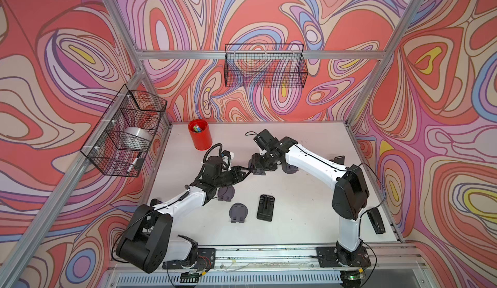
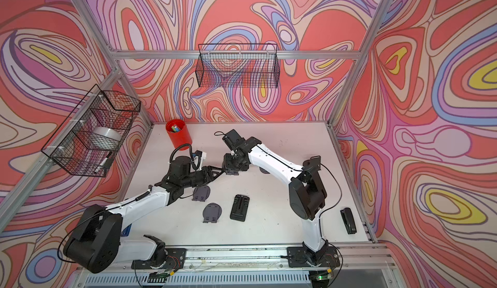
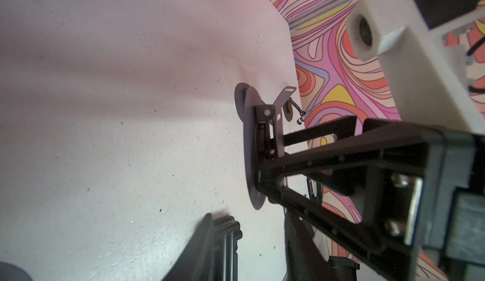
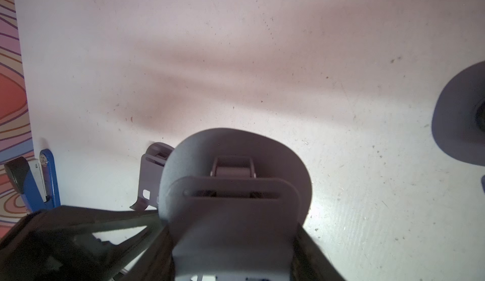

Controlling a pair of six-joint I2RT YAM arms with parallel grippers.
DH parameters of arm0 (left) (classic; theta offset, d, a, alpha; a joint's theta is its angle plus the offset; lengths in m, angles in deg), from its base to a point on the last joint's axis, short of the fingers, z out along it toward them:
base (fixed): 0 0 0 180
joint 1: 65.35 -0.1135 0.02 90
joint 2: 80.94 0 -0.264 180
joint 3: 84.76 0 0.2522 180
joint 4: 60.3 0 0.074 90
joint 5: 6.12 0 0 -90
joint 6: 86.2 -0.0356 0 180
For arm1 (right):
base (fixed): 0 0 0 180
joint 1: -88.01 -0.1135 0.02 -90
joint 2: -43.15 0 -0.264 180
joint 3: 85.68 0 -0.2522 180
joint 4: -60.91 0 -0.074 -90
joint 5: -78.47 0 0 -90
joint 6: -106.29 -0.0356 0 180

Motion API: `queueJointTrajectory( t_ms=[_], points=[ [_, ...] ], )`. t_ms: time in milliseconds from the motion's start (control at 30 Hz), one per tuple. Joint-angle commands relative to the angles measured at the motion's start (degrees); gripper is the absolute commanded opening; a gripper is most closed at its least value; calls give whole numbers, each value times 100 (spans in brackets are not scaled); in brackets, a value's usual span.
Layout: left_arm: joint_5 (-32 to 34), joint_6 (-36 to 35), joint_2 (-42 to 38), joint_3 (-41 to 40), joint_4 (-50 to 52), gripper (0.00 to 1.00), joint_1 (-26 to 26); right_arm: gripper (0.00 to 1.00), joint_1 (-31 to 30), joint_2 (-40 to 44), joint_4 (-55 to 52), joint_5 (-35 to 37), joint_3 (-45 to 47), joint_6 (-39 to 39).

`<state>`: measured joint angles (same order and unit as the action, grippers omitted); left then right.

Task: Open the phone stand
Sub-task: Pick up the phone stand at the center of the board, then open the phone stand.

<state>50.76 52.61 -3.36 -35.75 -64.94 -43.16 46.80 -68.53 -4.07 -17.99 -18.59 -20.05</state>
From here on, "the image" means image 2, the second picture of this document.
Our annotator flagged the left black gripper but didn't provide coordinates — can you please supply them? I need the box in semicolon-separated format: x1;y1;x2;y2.
180;165;224;190

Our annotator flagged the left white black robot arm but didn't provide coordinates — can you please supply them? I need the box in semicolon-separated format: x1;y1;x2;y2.
62;149;224;274

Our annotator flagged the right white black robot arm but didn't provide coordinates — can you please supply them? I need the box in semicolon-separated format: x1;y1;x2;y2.
214;129;329;267

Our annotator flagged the black rectangular phone stand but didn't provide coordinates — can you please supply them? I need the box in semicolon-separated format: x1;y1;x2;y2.
230;194;250;222

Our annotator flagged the red cylindrical pen cup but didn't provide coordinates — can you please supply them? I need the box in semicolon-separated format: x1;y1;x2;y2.
166;119;192;151

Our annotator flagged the blue stapler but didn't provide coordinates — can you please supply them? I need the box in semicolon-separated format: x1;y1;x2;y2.
120;225;131;237

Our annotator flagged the white marker in basket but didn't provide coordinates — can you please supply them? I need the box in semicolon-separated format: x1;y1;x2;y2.
94;157;111;175

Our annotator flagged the black stapler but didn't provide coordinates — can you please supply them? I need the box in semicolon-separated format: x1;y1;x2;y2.
340;207;357;235

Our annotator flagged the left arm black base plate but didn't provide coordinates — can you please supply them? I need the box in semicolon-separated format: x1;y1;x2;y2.
131;248;187;271

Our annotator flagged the rear black wire basket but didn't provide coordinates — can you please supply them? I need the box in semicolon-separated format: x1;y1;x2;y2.
195;43;280;89

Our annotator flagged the black wire basket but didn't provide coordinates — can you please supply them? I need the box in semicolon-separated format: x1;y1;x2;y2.
41;85;141;178
195;43;280;89

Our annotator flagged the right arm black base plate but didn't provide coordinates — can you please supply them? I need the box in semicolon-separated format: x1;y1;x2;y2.
286;244;341;269

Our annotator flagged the left black wire basket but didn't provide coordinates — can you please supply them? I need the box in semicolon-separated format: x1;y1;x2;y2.
41;85;141;178

